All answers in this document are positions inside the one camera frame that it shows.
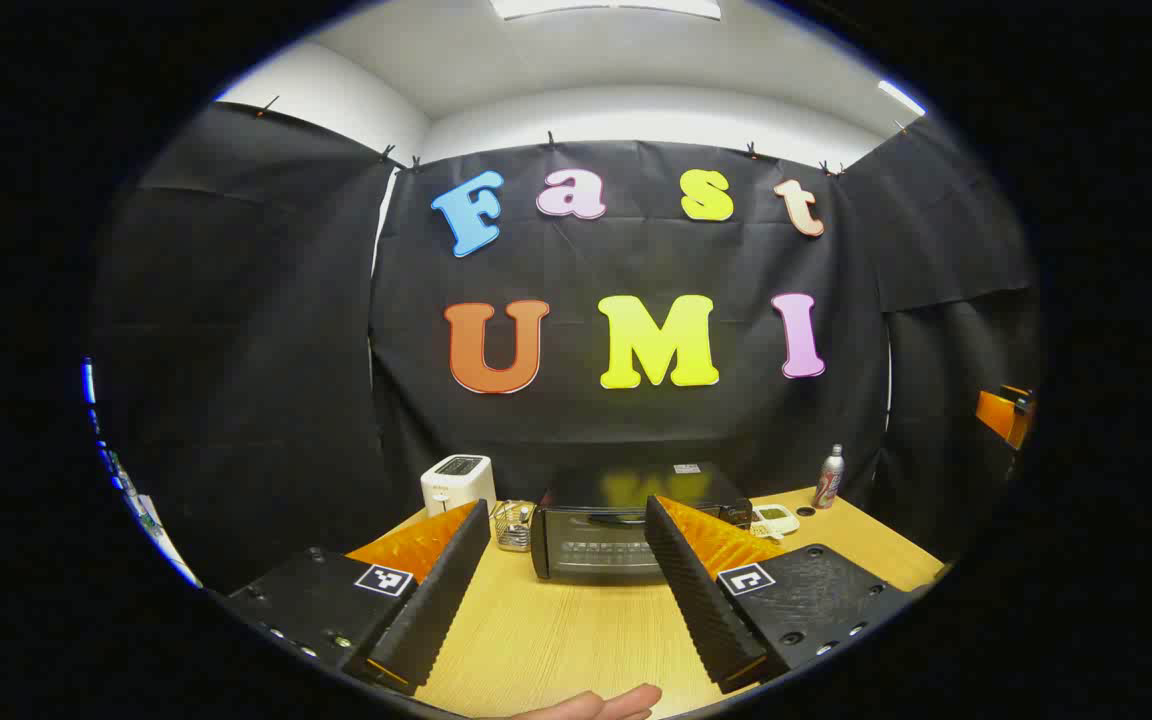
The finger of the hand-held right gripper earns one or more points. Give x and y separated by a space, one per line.
998 412

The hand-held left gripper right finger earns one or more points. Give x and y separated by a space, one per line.
696 590

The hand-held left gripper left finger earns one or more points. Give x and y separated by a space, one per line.
441 590

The black electric oven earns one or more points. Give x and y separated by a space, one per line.
586 545

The white compartment food tray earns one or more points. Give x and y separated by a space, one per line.
778 518

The white toaster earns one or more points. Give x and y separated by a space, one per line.
456 482

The silver drink bottle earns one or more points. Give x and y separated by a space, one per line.
829 480

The black backdrop cloth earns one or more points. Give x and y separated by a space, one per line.
236 350

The ceiling light panel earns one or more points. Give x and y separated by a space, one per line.
606 7

